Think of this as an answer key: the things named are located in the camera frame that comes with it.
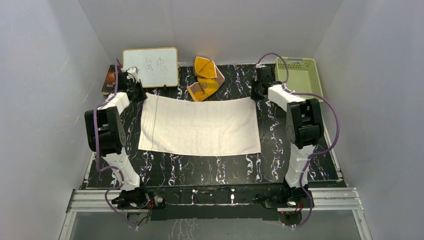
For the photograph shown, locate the white towel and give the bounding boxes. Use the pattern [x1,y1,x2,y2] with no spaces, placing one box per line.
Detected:
[138,93,261,157]

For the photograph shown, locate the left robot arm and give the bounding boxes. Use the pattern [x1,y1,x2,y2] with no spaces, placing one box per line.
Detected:
[84,67,147,191]

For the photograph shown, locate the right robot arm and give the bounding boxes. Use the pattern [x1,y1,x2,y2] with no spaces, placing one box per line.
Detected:
[250,64,324,207]

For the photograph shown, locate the dark book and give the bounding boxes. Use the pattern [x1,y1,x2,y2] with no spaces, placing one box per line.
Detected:
[101,63,126,96]

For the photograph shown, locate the green plastic basket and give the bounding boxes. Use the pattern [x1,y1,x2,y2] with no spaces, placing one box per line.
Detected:
[274,57,323,103]

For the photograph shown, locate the yellow brown towel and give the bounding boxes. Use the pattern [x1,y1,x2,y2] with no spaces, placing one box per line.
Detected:
[187,56,225,102]

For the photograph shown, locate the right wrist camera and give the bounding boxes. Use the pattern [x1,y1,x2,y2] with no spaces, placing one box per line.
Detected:
[255,63,270,70]

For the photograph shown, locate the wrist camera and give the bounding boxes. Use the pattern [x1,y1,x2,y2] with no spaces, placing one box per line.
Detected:
[255,63,270,70]
[123,66,140,83]

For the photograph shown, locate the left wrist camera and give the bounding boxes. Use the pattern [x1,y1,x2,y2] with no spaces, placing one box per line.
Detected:
[123,66,140,83]

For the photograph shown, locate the whiteboard with yellow frame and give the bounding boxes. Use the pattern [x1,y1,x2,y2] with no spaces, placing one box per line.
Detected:
[122,47,179,88]

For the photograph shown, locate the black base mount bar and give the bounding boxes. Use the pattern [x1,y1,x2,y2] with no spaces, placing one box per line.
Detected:
[115,182,316,226]

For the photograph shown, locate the aluminium rail frame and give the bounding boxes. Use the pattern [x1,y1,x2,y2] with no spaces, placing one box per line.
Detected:
[57,187,374,240]

